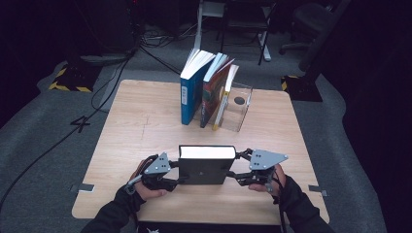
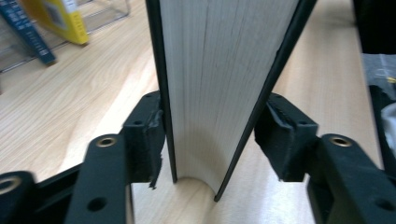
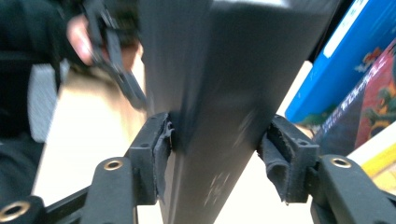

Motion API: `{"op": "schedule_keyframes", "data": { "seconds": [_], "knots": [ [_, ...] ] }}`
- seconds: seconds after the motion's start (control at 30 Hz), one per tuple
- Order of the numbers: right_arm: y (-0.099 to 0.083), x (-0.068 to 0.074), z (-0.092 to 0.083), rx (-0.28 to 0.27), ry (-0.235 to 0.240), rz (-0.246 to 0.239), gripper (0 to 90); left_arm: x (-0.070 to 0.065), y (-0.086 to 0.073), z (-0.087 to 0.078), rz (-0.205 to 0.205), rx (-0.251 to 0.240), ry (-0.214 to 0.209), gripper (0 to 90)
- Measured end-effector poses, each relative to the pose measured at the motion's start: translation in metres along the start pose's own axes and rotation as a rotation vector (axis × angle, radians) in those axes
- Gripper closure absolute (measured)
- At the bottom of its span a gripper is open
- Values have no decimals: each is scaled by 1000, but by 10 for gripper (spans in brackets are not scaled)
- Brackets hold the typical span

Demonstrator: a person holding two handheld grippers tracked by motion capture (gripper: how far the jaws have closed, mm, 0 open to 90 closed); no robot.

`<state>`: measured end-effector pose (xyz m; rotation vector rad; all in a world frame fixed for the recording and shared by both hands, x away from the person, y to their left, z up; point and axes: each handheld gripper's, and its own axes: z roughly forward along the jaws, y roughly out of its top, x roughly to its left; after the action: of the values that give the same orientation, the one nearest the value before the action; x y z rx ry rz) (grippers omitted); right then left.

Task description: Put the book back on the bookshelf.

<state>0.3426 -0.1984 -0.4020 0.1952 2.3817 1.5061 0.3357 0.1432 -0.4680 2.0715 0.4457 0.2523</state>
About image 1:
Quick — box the long black floor cable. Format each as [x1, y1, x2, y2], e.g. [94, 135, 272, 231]
[0, 45, 144, 208]

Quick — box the black equipment stand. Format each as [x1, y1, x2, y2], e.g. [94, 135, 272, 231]
[66, 0, 145, 67]

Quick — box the clear acrylic book holder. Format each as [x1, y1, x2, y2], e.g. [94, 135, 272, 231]
[193, 82, 254, 133]

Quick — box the person's left hand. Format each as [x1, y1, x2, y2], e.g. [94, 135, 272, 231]
[129, 154, 168, 202]

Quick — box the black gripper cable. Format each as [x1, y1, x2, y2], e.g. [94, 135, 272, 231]
[272, 174, 289, 233]

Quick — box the thin yellow-spined white book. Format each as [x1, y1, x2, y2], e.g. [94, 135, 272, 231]
[211, 63, 240, 132]

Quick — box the blue book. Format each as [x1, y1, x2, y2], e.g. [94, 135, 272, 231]
[179, 48, 217, 126]

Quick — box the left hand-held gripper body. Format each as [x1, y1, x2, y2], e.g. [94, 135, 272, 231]
[124, 151, 180, 195]

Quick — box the white metal table leg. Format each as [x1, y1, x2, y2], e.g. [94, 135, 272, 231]
[192, 0, 210, 50]
[257, 30, 272, 62]

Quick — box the yellow black striped stand base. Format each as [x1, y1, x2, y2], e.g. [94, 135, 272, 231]
[48, 63, 102, 93]
[281, 75, 324, 103]

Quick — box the person's right hand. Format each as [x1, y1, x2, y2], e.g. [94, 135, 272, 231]
[248, 162, 288, 198]

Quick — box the office chair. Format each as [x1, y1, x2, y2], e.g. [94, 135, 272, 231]
[279, 0, 353, 73]

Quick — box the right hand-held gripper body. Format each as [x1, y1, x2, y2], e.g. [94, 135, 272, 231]
[239, 148, 290, 195]

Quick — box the thick black book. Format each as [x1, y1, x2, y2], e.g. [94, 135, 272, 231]
[177, 144, 237, 185]

